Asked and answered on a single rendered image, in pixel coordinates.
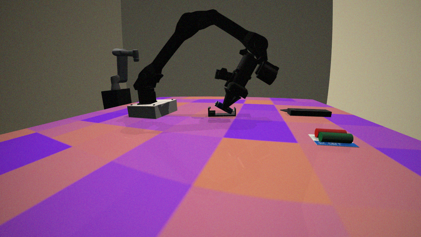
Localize blue cylindrical battery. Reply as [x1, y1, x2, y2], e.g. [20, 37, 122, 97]
[215, 101, 233, 114]

